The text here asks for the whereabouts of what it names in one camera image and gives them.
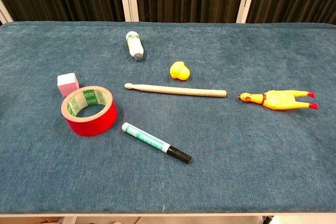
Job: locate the orange toy object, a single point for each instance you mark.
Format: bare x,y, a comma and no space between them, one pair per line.
278,99

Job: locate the red tape roll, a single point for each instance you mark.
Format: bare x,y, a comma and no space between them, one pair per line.
92,125

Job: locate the blue felt table cloth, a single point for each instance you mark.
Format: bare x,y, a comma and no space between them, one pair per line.
236,155

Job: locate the yellow small toy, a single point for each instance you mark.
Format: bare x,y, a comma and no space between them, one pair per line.
179,71

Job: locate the wooden drumstick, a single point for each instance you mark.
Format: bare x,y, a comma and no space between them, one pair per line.
178,90

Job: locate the green black marker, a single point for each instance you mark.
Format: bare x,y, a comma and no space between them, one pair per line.
147,138

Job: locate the pink white cube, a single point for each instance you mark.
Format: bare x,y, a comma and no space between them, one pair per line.
67,82

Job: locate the white plastic bottle green print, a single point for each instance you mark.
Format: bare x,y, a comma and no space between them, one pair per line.
135,47

